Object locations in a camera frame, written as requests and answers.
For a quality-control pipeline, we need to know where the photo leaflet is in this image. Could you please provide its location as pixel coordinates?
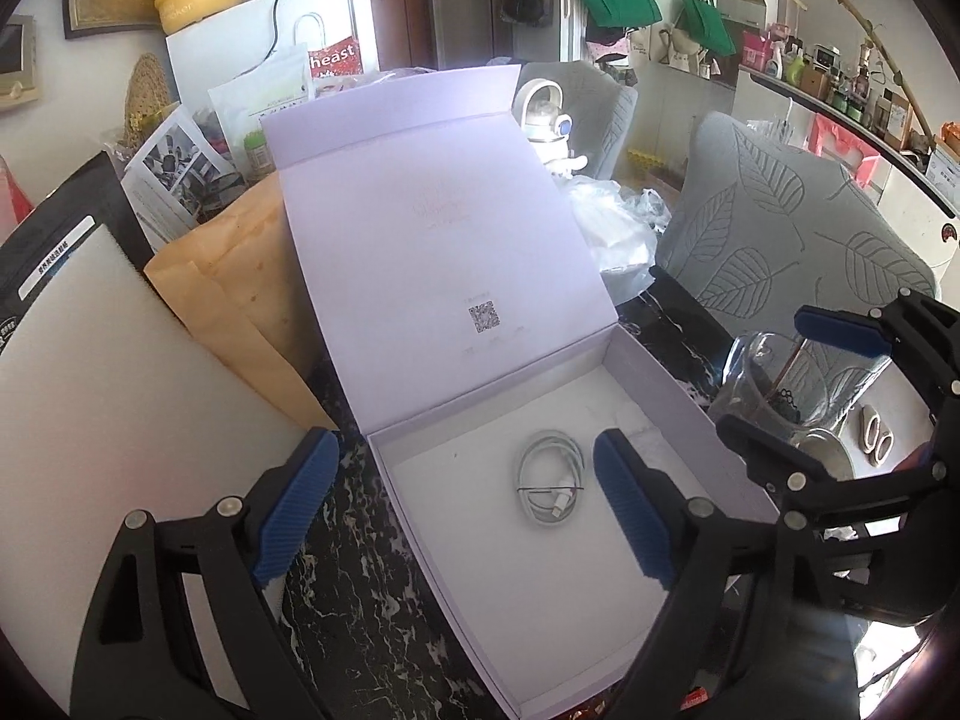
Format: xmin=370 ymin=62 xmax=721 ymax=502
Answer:
xmin=121 ymin=104 xmax=245 ymax=250

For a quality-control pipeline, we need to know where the white small appliance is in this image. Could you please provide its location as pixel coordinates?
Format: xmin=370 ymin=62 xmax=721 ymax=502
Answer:
xmin=512 ymin=78 xmax=587 ymax=179

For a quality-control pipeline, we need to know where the clear plastic bag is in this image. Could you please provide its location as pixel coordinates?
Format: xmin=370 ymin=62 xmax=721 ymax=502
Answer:
xmin=556 ymin=176 xmax=672 ymax=305

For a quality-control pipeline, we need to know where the white open gift box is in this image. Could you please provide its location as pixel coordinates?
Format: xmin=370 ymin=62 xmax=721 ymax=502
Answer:
xmin=263 ymin=65 xmax=776 ymax=718

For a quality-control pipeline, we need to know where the metal bowl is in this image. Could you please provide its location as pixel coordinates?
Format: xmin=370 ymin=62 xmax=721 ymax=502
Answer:
xmin=794 ymin=427 xmax=854 ymax=481

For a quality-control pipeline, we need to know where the white charging cable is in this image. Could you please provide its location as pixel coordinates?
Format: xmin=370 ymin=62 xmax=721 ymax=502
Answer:
xmin=512 ymin=429 xmax=587 ymax=529

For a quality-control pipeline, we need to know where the grey leaf pattern chair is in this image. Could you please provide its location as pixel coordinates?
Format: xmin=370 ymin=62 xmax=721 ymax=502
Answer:
xmin=656 ymin=112 xmax=940 ymax=340

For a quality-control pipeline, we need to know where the white foam board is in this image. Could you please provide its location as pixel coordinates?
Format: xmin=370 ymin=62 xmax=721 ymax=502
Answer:
xmin=2 ymin=227 xmax=304 ymax=707

